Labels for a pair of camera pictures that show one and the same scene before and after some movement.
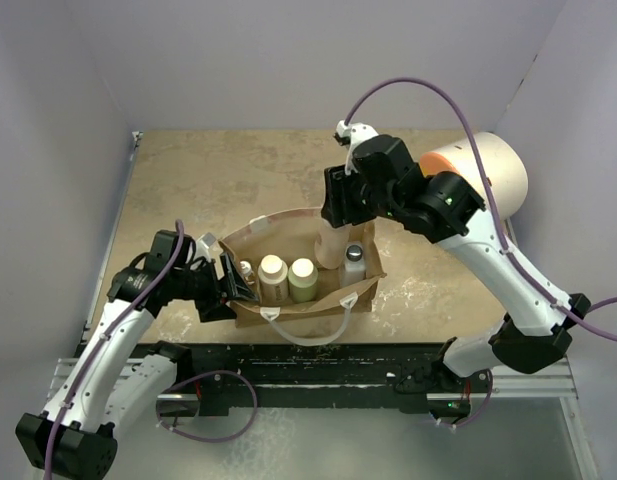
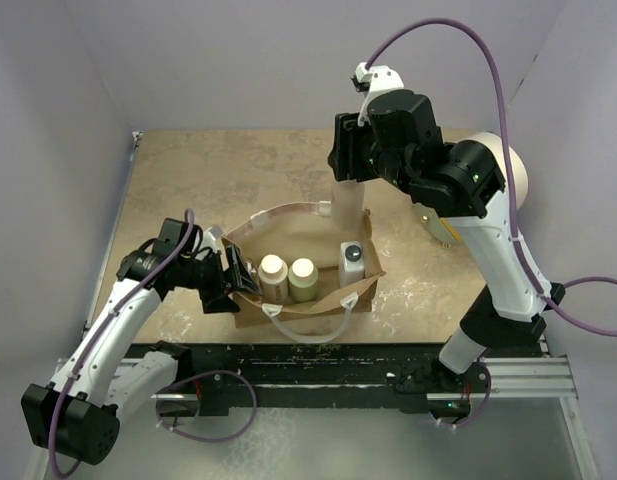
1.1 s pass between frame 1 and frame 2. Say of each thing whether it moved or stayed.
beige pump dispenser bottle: moved
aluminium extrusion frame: stayed
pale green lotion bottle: stayed
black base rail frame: stayed
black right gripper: moved
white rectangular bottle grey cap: stayed
